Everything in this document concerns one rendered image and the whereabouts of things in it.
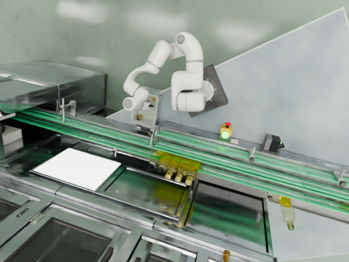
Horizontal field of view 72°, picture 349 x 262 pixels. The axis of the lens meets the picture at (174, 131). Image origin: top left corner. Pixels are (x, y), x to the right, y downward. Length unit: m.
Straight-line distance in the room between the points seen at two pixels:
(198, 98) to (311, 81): 0.68
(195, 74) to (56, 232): 0.97
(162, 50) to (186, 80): 0.19
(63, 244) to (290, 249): 1.55
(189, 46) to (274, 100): 0.64
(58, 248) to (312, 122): 1.46
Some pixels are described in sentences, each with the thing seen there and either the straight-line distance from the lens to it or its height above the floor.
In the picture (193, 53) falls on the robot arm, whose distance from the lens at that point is 1.18.
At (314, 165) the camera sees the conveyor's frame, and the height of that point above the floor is 0.87.
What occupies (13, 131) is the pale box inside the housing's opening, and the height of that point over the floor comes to 1.06.
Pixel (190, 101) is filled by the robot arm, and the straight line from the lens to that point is 1.17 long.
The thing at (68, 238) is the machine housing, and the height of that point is 1.58.
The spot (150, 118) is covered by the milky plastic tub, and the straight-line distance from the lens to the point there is 1.66.
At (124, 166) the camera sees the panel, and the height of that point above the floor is 1.01.
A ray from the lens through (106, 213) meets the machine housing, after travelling 1.31.
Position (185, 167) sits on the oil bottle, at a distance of 1.38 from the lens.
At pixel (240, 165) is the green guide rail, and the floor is 0.93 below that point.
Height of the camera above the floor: 2.24
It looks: 64 degrees down
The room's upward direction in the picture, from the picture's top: 142 degrees counter-clockwise
